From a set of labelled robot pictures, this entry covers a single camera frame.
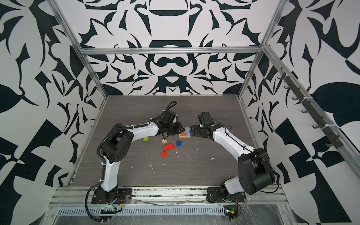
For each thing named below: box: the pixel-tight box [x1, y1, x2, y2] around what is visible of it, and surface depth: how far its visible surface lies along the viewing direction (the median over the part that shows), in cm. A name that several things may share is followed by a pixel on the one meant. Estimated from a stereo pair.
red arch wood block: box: [162, 142, 174, 152], surface depth 92 cm
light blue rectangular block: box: [185, 127, 190, 136], surface depth 98 cm
